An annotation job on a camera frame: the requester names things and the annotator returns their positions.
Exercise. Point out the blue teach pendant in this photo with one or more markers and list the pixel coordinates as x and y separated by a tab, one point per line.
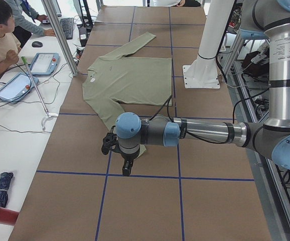
16	89
44	64

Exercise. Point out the far blue teach pendant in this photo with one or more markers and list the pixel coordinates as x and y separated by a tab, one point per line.
44	64

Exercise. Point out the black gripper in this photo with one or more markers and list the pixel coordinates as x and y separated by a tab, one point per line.
128	157

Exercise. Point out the olive green long-sleeve shirt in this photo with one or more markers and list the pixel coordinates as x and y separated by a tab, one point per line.
122	78

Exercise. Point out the person in grey jacket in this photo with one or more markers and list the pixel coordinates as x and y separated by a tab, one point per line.
25	17

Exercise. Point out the near blue teach pendant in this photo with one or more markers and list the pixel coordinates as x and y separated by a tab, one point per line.
16	89

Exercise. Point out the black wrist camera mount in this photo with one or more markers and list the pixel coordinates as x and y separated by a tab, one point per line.
110	142

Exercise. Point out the white central pedestal column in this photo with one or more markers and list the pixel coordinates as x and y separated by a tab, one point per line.
203	72

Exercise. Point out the metal reacher grabber tool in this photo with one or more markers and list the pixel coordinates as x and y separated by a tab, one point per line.
48	115

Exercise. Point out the black computer mouse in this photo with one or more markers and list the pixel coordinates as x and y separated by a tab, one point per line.
37	44

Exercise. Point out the red cylinder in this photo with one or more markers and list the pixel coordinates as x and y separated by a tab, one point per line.
8	217

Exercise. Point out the black keyboard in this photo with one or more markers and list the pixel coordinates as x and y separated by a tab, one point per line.
67	25

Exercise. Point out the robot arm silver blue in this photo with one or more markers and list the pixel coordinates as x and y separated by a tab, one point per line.
271	139

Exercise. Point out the folded dark blue umbrella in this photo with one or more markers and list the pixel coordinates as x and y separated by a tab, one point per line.
5	181

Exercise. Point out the aluminium frame post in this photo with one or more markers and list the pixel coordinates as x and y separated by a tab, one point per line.
55	23

